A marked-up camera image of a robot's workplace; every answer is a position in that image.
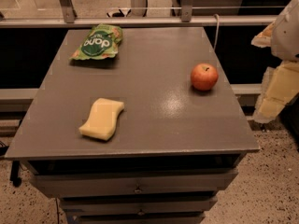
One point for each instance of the grey drawer cabinet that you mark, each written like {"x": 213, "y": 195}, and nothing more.
{"x": 174, "y": 147}

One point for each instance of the metal railing frame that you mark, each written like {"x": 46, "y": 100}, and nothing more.
{"x": 63, "y": 13}

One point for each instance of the yellow sponge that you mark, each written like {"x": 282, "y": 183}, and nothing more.
{"x": 101, "y": 123}

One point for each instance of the red apple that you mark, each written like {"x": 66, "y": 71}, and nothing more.
{"x": 204, "y": 76}

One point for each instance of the green snack bag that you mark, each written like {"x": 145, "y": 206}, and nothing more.
{"x": 101, "y": 42}

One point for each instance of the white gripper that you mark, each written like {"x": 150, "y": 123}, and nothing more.
{"x": 288, "y": 36}

